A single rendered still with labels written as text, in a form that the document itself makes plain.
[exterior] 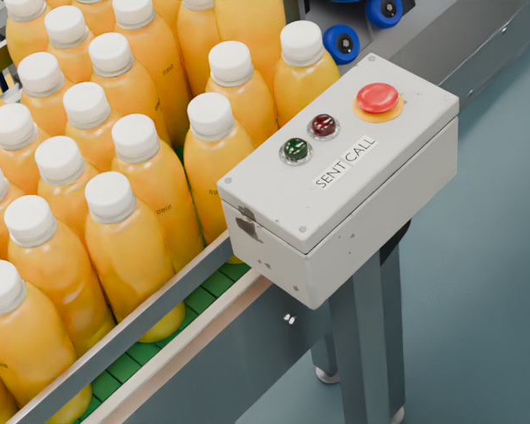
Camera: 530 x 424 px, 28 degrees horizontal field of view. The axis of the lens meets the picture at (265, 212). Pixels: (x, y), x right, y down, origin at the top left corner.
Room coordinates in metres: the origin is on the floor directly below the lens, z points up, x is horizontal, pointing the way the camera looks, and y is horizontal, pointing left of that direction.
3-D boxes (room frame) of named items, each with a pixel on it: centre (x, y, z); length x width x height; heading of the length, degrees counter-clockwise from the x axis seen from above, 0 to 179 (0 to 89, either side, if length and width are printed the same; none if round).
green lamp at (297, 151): (0.61, -0.03, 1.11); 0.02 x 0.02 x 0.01
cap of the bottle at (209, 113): (0.69, 0.03, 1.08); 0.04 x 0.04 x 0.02
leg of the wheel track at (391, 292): (0.96, -0.15, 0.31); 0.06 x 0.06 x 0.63; 38
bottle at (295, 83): (0.77, -0.06, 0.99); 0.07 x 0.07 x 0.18
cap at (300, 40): (0.77, -0.06, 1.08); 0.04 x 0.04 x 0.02
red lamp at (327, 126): (0.63, -0.06, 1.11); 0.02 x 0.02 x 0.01
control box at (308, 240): (0.62, -0.07, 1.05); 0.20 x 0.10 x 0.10; 128
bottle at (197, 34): (0.88, 0.02, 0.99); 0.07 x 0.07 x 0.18
